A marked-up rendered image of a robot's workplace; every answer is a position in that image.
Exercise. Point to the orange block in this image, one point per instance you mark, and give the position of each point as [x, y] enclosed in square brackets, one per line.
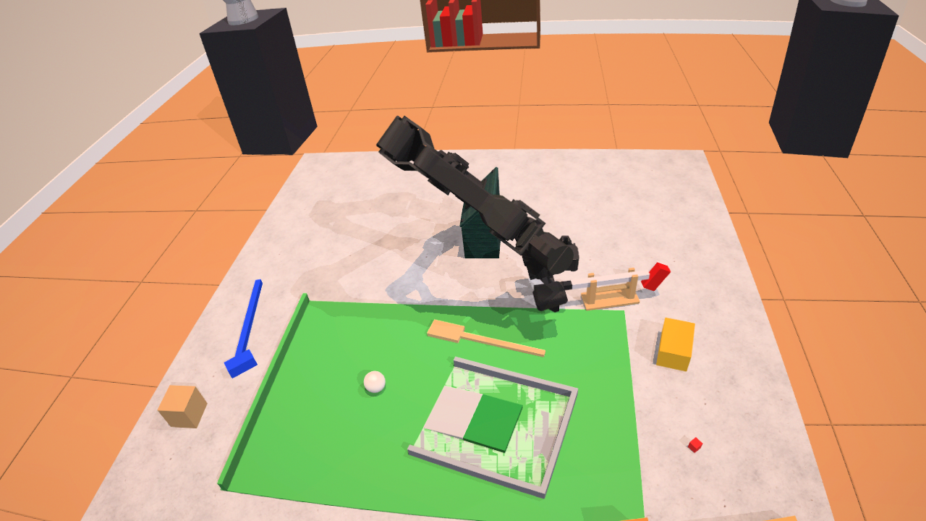
[675, 348]

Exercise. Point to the green flat mat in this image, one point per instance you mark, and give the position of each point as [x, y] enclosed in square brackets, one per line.
[323, 438]

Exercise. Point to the pale pink ball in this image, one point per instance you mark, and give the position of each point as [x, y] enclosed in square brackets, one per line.
[374, 381]

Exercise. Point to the brown box with orange top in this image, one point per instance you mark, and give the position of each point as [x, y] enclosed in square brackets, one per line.
[182, 406]

